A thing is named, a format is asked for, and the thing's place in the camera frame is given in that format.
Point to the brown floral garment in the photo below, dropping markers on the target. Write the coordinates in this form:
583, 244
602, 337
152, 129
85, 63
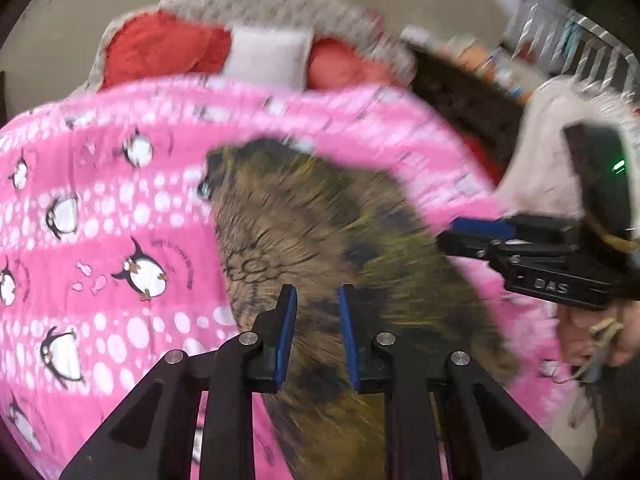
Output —
300, 220

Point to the white metal rack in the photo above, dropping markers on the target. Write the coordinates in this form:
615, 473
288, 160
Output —
590, 35

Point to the white pillow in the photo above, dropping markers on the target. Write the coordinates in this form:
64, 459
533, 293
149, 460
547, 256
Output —
265, 55

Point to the dark bedside cabinet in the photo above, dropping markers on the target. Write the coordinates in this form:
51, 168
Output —
460, 95

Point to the person's right hand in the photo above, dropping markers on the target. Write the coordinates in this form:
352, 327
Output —
575, 335

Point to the pink penguin blanket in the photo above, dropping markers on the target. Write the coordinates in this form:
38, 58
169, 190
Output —
100, 185

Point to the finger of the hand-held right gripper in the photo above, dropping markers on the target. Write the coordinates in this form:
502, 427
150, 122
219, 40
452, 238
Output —
465, 246
480, 226

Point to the person's right forearm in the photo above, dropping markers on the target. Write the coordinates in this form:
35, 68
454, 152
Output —
540, 160

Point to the large red pillow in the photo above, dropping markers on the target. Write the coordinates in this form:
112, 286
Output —
160, 45

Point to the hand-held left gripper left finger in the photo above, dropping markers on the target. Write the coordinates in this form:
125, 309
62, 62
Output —
285, 340

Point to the small red pillow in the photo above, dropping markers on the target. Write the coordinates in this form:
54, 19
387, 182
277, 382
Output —
340, 67

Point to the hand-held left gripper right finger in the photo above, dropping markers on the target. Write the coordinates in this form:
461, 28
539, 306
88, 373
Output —
350, 340

